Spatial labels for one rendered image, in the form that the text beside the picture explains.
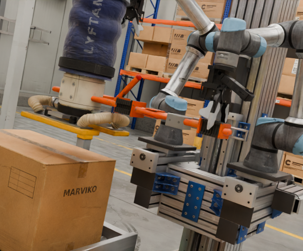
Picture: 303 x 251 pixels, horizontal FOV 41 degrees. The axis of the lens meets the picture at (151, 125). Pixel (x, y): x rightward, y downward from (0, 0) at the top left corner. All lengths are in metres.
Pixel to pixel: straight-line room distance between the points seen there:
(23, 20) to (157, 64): 5.93
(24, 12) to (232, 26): 3.64
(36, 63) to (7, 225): 11.06
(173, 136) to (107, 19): 0.71
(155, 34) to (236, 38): 9.13
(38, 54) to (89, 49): 11.08
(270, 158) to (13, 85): 3.47
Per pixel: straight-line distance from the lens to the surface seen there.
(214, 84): 1.31
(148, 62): 10.38
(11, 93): 4.74
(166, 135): 1.99
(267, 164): 1.80
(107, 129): 1.62
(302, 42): 1.70
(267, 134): 1.77
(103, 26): 1.57
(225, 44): 1.31
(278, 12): 2.05
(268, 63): 2.03
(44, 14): 12.69
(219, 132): 1.27
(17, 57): 4.72
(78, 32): 1.58
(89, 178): 1.69
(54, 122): 1.55
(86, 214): 1.75
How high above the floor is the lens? 1.29
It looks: 5 degrees down
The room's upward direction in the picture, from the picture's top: 12 degrees clockwise
